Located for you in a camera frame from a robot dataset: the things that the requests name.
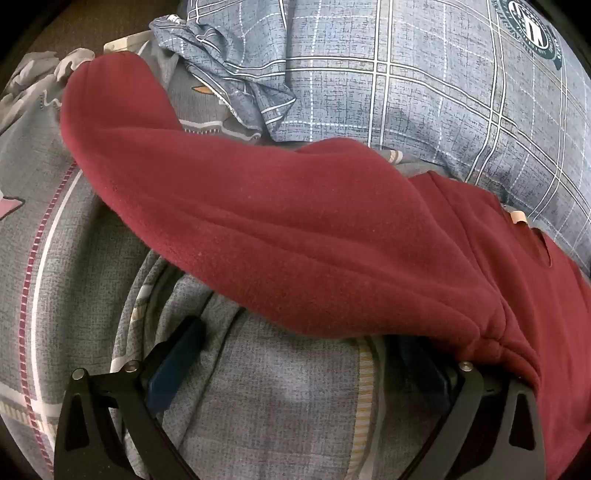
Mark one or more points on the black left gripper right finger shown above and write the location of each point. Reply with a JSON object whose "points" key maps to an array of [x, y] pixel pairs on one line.
{"points": [[491, 430]]}

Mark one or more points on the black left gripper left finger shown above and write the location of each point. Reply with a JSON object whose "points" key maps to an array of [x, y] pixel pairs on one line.
{"points": [[87, 445]]}

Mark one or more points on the dark red sweater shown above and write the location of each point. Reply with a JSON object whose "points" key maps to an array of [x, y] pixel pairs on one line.
{"points": [[331, 241]]}

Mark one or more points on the blue plaid pillow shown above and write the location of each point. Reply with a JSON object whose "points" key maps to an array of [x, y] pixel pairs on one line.
{"points": [[488, 91]]}

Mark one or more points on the crumpled grey white cloth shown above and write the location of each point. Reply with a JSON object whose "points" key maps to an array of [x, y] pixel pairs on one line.
{"points": [[38, 81]]}

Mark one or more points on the small white box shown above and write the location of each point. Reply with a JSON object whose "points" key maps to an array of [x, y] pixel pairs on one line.
{"points": [[132, 43]]}

